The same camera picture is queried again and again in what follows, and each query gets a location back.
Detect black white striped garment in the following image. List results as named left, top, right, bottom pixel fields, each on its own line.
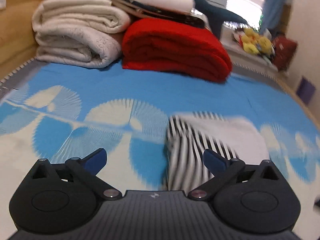
left=163, top=112, right=271, bottom=192

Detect red folded blanket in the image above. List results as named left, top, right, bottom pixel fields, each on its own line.
left=121, top=18, right=233, bottom=83

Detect cream folded quilt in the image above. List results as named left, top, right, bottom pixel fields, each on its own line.
left=31, top=0, right=131, bottom=69

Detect dark teal shark plush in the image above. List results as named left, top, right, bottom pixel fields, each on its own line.
left=194, top=0, right=247, bottom=38

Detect right blue curtain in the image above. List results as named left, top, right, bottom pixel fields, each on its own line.
left=260, top=0, right=286, bottom=34

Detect yellow plush toys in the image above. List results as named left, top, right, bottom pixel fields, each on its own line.
left=233, top=28, right=276, bottom=60

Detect purple rolled mat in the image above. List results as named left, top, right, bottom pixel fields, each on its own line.
left=296, top=77, right=316, bottom=105

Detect red cushion on sill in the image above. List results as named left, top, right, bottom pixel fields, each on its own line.
left=272, top=35, right=298, bottom=72

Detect blue white patterned bedsheet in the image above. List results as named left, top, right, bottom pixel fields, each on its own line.
left=1, top=60, right=319, bottom=239

